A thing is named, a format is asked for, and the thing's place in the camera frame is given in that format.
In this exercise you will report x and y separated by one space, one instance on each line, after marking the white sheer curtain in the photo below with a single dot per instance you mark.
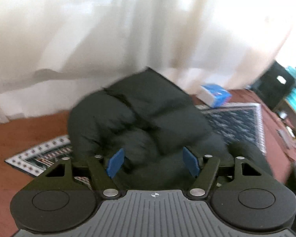
53 52

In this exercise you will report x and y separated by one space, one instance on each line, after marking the black puffer jacket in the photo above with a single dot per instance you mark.
141 91

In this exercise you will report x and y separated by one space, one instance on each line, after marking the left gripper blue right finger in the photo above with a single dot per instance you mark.
204 170

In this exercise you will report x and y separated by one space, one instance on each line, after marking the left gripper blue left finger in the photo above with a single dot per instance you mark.
102 172

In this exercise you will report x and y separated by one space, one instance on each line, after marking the blue tissue box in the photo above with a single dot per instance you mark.
213 95

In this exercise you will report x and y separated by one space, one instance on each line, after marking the black shelf unit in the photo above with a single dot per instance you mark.
277 89

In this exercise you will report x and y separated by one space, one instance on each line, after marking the dark patterned rug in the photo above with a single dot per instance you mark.
153 144

